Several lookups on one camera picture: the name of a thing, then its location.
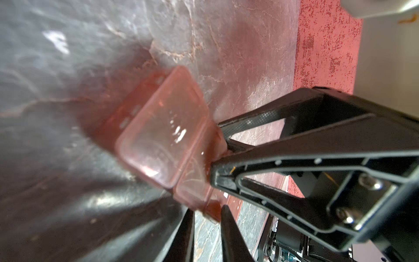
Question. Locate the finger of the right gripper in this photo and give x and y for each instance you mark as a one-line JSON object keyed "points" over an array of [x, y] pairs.
{"points": [[341, 184], [308, 108]]}

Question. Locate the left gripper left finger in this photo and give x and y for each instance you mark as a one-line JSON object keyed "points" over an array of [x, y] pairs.
{"points": [[182, 248]]}

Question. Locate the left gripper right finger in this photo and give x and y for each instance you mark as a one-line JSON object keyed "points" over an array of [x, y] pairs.
{"points": [[234, 248]]}

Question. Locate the brown weekly pill organizer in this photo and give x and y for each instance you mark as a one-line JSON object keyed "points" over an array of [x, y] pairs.
{"points": [[164, 133]]}

